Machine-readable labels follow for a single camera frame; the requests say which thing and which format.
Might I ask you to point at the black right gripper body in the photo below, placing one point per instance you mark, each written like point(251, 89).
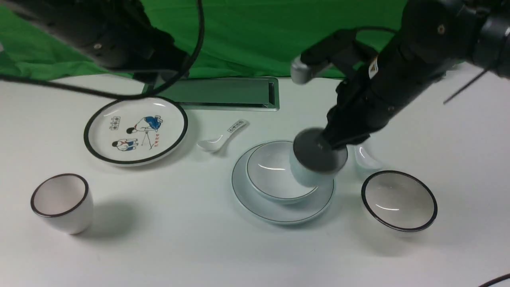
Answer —
point(362, 108)

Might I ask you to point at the plain white ceramic spoon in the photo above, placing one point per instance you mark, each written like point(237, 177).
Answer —
point(364, 160)

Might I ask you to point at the pale blue gold-rimmed cup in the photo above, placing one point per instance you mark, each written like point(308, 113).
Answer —
point(308, 177)

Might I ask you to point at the pale blue gold-rimmed bowl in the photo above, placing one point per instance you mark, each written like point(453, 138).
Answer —
point(268, 169)

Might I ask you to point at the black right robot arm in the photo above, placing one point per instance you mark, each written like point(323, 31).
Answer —
point(434, 36)

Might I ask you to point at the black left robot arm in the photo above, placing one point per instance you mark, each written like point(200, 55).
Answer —
point(116, 34)

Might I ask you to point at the black-rimmed white bowl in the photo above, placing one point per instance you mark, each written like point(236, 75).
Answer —
point(398, 203)

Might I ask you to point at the pale blue gold-rimmed plate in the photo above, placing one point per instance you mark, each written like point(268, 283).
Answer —
point(301, 212)

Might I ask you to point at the green backdrop cloth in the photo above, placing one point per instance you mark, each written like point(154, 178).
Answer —
point(245, 38)

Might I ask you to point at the black-rimmed illustrated plate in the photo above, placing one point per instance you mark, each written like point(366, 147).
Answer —
point(129, 133)

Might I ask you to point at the black-rimmed white cup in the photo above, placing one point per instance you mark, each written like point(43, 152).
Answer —
point(64, 202)

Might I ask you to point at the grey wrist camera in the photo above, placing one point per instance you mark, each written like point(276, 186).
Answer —
point(340, 50)

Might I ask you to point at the silver table cable hatch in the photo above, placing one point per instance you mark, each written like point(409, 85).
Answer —
point(233, 93)

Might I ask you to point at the white spoon with printed handle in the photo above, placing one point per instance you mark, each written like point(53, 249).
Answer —
point(214, 145)

